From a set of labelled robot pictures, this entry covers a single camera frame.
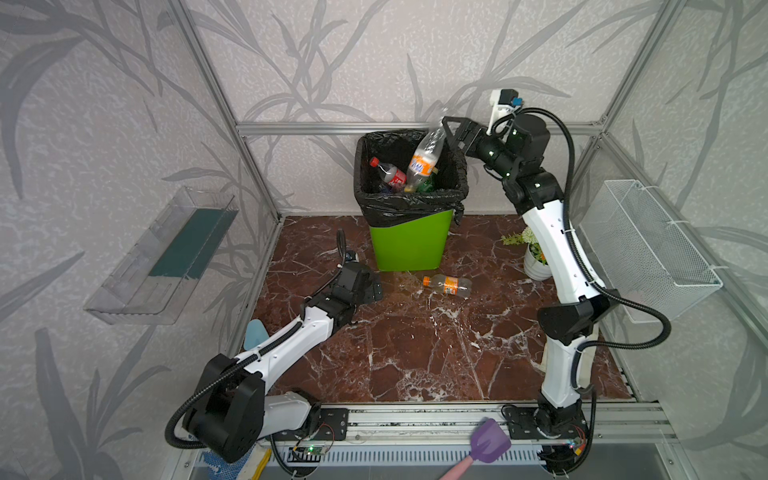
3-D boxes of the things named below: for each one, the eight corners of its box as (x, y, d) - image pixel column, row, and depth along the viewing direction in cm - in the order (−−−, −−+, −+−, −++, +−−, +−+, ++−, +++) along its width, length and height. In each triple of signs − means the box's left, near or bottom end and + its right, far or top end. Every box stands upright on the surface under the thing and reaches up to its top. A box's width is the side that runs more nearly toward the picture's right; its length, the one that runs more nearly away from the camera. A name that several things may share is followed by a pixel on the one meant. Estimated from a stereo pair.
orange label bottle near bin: (423, 298, 99) (424, 289, 95) (422, 283, 103) (423, 274, 98) (470, 298, 99) (473, 289, 95) (467, 283, 103) (470, 274, 98)
